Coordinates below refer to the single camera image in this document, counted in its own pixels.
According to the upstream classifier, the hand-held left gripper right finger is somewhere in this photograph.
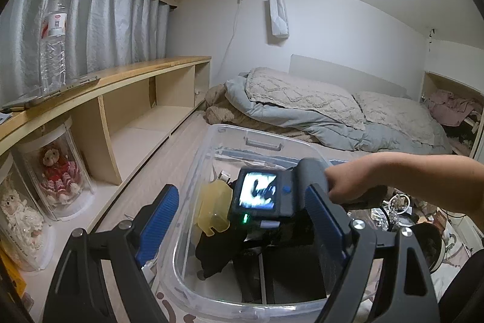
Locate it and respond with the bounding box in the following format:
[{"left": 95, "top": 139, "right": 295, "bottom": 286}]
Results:
[{"left": 304, "top": 184, "right": 443, "bottom": 323}]

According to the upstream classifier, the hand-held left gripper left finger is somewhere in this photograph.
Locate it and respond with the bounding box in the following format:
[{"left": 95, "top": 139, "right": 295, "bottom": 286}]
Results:
[{"left": 41, "top": 184, "right": 180, "bottom": 323}]

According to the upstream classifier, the clear plastic storage box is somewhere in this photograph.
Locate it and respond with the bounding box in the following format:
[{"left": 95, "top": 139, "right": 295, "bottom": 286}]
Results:
[{"left": 155, "top": 124, "right": 341, "bottom": 318}]

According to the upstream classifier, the black cloth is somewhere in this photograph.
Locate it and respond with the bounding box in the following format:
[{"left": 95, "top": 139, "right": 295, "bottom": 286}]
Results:
[{"left": 195, "top": 228, "right": 246, "bottom": 280}]

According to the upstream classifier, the long black box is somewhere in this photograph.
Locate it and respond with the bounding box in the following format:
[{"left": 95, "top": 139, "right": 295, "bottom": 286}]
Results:
[{"left": 232, "top": 251, "right": 265, "bottom": 305}]

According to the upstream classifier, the person's right forearm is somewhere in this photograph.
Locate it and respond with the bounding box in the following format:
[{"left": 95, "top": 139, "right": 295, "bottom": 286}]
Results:
[{"left": 372, "top": 151, "right": 484, "bottom": 218}]

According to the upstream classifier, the person's right hand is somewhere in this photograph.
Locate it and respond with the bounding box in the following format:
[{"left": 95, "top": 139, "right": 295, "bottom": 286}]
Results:
[{"left": 325, "top": 155, "right": 379, "bottom": 203}]

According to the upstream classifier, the yellow translucent plastic piece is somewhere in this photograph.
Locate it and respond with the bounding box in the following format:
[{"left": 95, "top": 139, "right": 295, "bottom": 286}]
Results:
[{"left": 195, "top": 181, "right": 233, "bottom": 235}]

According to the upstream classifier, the beige bed mattress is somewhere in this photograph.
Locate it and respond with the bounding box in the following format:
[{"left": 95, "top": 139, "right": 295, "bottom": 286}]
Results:
[{"left": 23, "top": 107, "right": 484, "bottom": 323}]

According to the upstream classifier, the grey duvet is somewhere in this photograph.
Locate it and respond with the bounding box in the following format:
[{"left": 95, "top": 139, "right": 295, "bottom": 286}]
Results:
[{"left": 223, "top": 71, "right": 452, "bottom": 155}]

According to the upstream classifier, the tan fleece blanket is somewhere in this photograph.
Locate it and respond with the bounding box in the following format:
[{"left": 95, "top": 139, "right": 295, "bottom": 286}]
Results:
[{"left": 204, "top": 84, "right": 314, "bottom": 142}]

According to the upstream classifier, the long wooden shelf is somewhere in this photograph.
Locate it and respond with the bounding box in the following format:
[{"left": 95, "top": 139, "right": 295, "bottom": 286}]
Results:
[{"left": 0, "top": 56, "right": 212, "bottom": 323}]

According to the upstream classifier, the red dress doll in case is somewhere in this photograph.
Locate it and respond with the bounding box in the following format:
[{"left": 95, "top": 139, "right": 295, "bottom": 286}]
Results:
[{"left": 17, "top": 117, "right": 95, "bottom": 221}]

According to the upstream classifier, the white dress doll in case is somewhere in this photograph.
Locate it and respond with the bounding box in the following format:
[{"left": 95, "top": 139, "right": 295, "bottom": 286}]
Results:
[{"left": 0, "top": 153, "right": 55, "bottom": 272}]

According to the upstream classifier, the white headboard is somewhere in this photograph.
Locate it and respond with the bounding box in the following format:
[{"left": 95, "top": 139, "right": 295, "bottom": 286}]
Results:
[{"left": 289, "top": 54, "right": 409, "bottom": 98}]

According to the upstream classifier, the dark cloth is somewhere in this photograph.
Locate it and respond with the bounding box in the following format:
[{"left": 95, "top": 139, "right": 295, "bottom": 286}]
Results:
[{"left": 439, "top": 262, "right": 484, "bottom": 323}]

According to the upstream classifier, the grey tablet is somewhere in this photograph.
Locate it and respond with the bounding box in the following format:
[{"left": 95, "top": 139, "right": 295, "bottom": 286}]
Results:
[{"left": 2, "top": 75, "right": 100, "bottom": 110}]

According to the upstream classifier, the yellow box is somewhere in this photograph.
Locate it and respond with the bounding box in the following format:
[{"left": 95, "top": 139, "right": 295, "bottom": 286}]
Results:
[{"left": 0, "top": 251, "right": 29, "bottom": 308}]

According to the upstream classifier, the pile of pink clothes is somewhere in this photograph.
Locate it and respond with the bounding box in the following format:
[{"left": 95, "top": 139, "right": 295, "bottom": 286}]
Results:
[{"left": 425, "top": 89, "right": 482, "bottom": 127}]

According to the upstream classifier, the white paper bag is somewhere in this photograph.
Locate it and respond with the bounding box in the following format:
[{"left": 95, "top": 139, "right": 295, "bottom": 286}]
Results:
[{"left": 269, "top": 0, "right": 290, "bottom": 38}]

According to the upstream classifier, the grey curtain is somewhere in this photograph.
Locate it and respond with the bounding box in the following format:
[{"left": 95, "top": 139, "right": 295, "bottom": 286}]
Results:
[{"left": 0, "top": 0, "right": 171, "bottom": 108}]

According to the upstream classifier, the clear plastic water bottle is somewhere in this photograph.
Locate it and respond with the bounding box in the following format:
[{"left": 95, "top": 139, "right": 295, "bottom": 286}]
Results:
[{"left": 39, "top": 0, "right": 69, "bottom": 93}]

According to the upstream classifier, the wooden wall niche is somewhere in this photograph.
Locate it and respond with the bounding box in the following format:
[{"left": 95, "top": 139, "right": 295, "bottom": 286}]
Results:
[{"left": 420, "top": 70, "right": 484, "bottom": 159}]

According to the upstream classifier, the white hanging cord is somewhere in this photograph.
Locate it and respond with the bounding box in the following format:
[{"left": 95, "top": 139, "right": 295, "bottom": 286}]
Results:
[{"left": 219, "top": 0, "right": 248, "bottom": 81}]

